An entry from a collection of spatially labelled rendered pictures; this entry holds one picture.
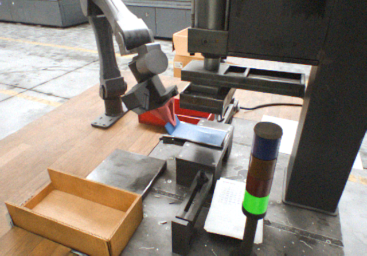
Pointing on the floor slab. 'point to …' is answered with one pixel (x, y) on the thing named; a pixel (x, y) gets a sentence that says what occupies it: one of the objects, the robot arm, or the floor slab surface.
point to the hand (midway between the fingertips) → (172, 123)
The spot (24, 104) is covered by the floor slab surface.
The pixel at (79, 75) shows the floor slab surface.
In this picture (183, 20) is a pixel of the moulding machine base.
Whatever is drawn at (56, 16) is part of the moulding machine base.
